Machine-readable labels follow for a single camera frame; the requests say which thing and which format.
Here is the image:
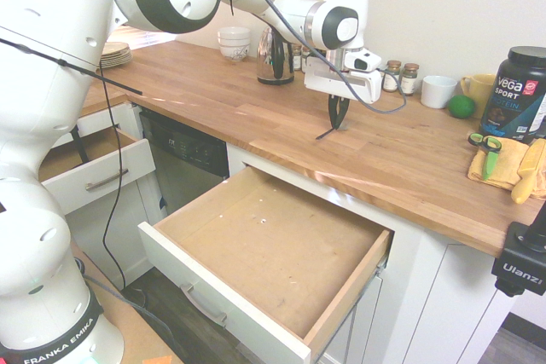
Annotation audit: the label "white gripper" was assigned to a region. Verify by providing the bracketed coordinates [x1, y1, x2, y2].
[303, 58, 383, 131]

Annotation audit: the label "metal fork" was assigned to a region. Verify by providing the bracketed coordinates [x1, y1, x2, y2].
[315, 118, 351, 142]

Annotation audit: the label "brown robot base board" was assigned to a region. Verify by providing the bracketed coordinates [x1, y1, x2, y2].
[67, 235, 184, 364]

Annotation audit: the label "large wooden drawer white front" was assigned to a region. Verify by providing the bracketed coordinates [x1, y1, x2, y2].
[137, 165, 396, 361]

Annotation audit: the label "small wooden drawer white front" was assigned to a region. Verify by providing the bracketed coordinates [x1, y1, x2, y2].
[38, 124, 157, 218]

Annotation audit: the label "spice jar brown lid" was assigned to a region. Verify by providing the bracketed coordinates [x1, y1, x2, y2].
[381, 60, 403, 93]
[399, 62, 421, 97]

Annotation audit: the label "stainless steel kettle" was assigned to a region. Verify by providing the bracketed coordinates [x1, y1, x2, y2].
[257, 25, 296, 86]

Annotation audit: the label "plain white cup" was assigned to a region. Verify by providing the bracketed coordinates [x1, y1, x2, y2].
[421, 75, 459, 109]

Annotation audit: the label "white bowl with floral print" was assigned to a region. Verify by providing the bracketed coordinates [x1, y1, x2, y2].
[218, 42, 250, 62]

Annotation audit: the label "green lime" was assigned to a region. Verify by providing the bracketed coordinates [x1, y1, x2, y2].
[446, 94, 477, 119]

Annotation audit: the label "yellow mug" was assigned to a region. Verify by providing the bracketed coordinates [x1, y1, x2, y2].
[459, 73, 498, 113]

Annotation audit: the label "stainless steel dishwasher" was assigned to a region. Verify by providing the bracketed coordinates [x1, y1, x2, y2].
[139, 107, 231, 216]

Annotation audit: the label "yellow cloth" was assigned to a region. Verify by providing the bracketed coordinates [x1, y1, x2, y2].
[467, 137, 546, 201]

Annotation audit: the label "black Vega protein tub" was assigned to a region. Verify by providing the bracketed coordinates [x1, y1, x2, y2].
[478, 45, 546, 146]

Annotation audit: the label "yellow knife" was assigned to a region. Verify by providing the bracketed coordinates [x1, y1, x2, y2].
[510, 137, 546, 205]

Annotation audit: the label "window blinds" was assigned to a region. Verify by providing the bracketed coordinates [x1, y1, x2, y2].
[113, 25, 178, 52]

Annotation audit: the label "white kitchen cabinet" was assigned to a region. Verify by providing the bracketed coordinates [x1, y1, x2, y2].
[40, 101, 520, 364]

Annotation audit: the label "stack of beige plates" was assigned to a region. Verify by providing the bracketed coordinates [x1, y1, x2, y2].
[99, 42, 134, 70]

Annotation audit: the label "grey braided robot cable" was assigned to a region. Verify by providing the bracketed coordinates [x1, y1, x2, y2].
[229, 0, 409, 116]

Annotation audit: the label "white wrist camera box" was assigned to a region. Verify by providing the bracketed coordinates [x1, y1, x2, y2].
[343, 49, 383, 74]

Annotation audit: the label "green handled scissors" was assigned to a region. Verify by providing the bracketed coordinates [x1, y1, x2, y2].
[468, 132, 504, 182]

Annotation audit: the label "thin black hanging cable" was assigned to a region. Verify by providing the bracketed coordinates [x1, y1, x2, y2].
[104, 78, 131, 292]

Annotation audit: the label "black Ulanzi camera mount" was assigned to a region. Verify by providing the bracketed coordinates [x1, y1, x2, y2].
[490, 197, 546, 297]

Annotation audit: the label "dark cable by robot base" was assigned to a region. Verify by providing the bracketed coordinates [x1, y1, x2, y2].
[83, 274, 185, 359]

